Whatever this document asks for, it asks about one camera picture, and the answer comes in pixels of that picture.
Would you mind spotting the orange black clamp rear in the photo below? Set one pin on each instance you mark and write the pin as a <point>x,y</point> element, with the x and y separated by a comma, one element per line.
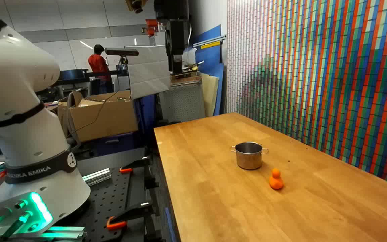
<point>129,167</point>

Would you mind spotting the white panel board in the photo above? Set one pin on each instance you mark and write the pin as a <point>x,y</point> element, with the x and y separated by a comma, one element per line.
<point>148,72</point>

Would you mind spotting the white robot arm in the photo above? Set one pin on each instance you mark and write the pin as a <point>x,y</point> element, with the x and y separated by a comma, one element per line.
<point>42,185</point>

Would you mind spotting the blue foam board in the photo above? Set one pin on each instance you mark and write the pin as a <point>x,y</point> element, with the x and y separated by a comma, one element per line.
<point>210,56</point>

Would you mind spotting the small steel pot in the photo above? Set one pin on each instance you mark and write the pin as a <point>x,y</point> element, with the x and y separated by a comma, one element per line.
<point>249,155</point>

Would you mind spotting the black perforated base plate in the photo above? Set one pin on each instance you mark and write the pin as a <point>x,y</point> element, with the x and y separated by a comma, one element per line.
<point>108,200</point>

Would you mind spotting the orange black clamp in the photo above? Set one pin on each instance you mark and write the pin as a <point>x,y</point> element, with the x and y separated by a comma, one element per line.
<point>120,221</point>
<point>129,167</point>

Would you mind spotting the person in red shirt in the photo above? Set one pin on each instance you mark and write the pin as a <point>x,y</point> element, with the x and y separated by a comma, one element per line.
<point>102,81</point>

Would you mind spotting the cardboard box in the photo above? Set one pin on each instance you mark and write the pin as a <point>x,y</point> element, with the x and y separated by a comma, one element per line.
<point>98,116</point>

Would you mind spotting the aluminium extrusion bar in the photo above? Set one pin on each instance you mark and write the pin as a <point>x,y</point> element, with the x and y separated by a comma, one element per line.
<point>98,177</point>

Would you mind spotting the orange black clamp front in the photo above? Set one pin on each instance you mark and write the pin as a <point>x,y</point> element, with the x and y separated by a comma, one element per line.
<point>120,221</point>

